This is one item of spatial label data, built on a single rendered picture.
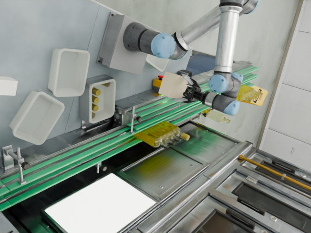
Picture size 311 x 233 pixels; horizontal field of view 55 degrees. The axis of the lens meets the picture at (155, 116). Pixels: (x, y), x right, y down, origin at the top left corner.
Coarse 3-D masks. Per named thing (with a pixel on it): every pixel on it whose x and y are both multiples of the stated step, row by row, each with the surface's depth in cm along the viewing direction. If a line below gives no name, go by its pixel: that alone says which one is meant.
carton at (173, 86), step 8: (168, 72) 153; (168, 80) 153; (176, 80) 152; (184, 80) 158; (160, 88) 156; (168, 88) 153; (176, 88) 154; (184, 88) 161; (168, 96) 152; (176, 96) 157
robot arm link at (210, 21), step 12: (252, 0) 128; (216, 12) 137; (240, 12) 133; (192, 24) 146; (204, 24) 141; (216, 24) 140; (180, 36) 149; (192, 36) 146; (204, 36) 147; (180, 48) 150
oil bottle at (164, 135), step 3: (150, 129) 176; (153, 129) 177; (156, 129) 177; (153, 132) 174; (156, 132) 174; (159, 132) 175; (162, 132) 175; (162, 135) 172; (165, 135) 172; (162, 138) 171; (165, 138) 171; (165, 141) 172
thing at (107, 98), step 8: (112, 80) 157; (104, 88) 164; (112, 88) 160; (96, 96) 162; (104, 96) 166; (112, 96) 162; (96, 104) 164; (104, 104) 168; (112, 104) 164; (96, 112) 166; (104, 112) 167; (112, 112) 166; (96, 120) 158
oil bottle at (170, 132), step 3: (153, 126) 181; (156, 126) 181; (159, 126) 181; (162, 126) 182; (159, 129) 179; (162, 129) 178; (165, 129) 178; (168, 129) 179; (165, 132) 176; (168, 132) 176; (171, 132) 176; (168, 135) 175; (171, 135) 175; (171, 138) 176
